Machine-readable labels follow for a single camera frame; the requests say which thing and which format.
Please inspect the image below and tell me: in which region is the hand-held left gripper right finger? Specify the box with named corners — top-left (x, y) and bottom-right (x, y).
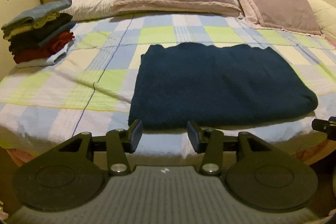
top-left (187, 120), bottom-right (273, 176)

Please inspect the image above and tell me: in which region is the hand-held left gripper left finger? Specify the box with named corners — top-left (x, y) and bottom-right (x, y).
top-left (58, 119), bottom-right (143, 176)

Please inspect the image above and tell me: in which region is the white striped duvet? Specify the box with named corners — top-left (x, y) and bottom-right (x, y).
top-left (59, 0), bottom-right (124, 22)

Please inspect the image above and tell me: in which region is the stack of folded clothes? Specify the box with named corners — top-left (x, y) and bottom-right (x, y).
top-left (1, 0), bottom-right (76, 69)

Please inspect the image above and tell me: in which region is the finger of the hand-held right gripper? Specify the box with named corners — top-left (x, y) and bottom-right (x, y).
top-left (311, 116), bottom-right (336, 141)

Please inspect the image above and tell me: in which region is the navy blue sweater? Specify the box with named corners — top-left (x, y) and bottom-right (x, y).
top-left (128, 43), bottom-right (319, 130)

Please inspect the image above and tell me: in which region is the bed with checkered sheet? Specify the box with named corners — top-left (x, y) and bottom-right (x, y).
top-left (0, 13), bottom-right (336, 169)

